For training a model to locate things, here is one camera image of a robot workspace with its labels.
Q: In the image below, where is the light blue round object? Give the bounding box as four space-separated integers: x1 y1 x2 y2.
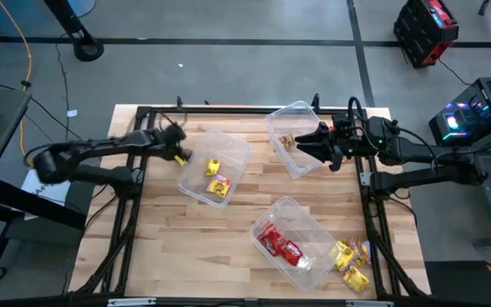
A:
66 0 97 18

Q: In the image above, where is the gold brown candy packet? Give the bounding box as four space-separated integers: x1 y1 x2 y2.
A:
278 131 297 150
347 235 373 268

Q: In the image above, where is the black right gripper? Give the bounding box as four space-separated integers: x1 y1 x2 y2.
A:
294 118 381 172

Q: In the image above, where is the white printed paper sheet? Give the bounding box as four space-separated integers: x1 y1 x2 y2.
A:
20 170 74 222

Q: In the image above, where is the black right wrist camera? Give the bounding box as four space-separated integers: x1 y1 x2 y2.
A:
332 113 353 131

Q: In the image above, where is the orange yellow floor cable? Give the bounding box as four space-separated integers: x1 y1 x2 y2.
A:
0 0 33 148

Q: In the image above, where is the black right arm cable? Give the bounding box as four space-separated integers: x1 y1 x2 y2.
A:
346 96 371 142

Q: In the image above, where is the black mat with hazard stripe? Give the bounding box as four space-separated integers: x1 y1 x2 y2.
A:
424 259 491 307

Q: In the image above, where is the black metal table frame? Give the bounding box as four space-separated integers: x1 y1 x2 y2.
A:
69 93 430 307

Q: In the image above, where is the clear plastic container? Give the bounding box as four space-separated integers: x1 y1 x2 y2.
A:
176 129 251 210
264 100 340 180
248 195 341 294

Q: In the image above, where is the black stand with round base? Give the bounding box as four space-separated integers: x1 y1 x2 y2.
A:
43 0 105 63

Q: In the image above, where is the black crate power cable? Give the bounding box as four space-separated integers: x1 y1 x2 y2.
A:
437 58 471 86

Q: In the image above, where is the red and black tool crate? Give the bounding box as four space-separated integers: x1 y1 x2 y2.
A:
393 0 459 69

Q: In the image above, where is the red candy packet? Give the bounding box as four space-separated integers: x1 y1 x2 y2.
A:
256 229 277 258
278 239 304 268
264 223 287 248

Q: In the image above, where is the silver edge bracket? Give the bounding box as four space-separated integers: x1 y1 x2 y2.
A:
345 299 395 307
107 298 157 307

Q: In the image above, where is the thin black floor cable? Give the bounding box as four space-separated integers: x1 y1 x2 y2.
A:
0 79 76 129
53 33 72 142

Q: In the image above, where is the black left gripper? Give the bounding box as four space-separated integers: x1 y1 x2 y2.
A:
158 120 194 162

